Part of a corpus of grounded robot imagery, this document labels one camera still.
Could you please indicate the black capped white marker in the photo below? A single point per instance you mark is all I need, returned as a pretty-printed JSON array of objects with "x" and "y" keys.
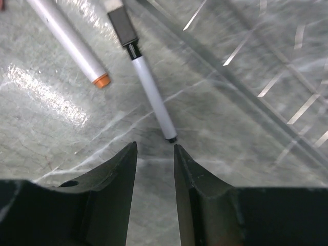
[{"x": 128, "y": 38}]

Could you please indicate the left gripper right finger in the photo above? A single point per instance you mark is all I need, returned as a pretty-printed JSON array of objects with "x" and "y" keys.
[{"x": 213, "y": 212}]

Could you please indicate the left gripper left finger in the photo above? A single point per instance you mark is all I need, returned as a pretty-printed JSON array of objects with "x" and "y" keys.
[{"x": 92, "y": 209}]

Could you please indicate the pink capped white marker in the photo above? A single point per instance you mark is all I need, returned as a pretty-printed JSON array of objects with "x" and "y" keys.
[{"x": 69, "y": 38}]

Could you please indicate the steel dish rack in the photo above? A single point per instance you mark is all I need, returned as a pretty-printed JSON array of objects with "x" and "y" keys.
[{"x": 274, "y": 52}]

